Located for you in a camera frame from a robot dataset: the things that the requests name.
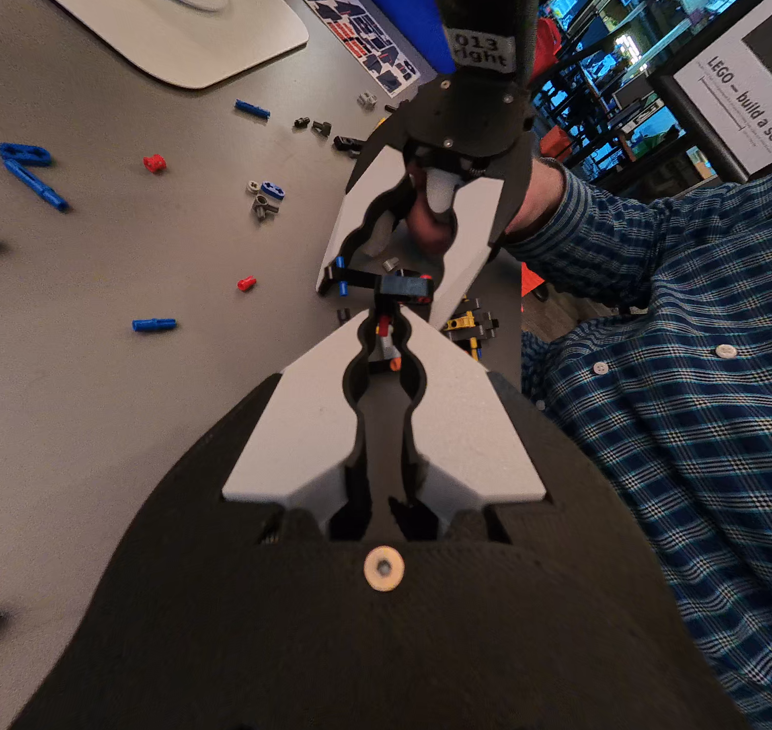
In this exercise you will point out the light grey lego block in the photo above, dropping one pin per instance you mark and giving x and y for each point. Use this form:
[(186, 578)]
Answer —
[(366, 100)]

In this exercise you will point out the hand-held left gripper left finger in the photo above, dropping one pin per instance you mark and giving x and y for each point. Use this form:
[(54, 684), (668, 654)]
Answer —
[(295, 434)]

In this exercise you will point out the small red lego pin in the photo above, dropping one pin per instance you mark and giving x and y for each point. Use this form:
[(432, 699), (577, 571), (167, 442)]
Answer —
[(246, 283)]

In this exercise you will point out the red lego connector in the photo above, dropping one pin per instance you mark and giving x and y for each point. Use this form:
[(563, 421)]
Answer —
[(155, 163)]

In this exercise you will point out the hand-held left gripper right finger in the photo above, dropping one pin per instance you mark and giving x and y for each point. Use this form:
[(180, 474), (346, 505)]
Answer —
[(476, 440)]

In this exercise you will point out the person's right forearm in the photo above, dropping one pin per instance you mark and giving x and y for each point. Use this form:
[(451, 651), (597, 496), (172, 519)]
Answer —
[(603, 241)]

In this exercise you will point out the orange red object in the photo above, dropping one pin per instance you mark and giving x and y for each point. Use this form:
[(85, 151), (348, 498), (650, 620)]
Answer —
[(532, 280)]

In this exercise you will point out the small blue lego liftarm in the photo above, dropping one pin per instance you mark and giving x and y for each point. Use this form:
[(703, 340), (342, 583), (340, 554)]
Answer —
[(27, 154), (272, 190)]

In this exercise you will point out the lego sticker sheet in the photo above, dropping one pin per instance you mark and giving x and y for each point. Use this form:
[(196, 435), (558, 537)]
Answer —
[(362, 36)]

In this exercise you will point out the orange bag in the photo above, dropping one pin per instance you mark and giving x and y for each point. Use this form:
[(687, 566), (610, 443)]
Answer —
[(555, 142)]

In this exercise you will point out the dark grey lego angle connector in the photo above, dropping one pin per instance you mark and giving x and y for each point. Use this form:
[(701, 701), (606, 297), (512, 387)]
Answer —
[(263, 206)]

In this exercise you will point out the red bag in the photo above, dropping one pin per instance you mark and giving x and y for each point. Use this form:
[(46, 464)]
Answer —
[(546, 48)]

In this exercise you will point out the white tablet stand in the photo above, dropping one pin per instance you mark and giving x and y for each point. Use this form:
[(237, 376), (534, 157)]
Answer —
[(211, 36)]

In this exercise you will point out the black lego beam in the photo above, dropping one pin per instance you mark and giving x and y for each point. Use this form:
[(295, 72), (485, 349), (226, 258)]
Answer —
[(348, 143)]

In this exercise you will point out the long blue lego axle pin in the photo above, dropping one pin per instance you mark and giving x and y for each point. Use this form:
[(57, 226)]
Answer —
[(36, 184)]

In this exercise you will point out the person's right hand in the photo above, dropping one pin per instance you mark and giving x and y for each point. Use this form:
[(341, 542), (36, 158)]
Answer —
[(546, 193)]

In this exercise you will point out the black lego chassis assembly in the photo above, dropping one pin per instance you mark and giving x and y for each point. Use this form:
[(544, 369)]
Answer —
[(404, 286)]

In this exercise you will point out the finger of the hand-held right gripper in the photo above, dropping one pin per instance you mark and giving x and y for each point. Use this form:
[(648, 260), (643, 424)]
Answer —
[(362, 199), (476, 229)]

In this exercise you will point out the framed marker poster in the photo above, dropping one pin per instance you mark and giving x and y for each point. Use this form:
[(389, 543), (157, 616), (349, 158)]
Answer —
[(724, 90)]

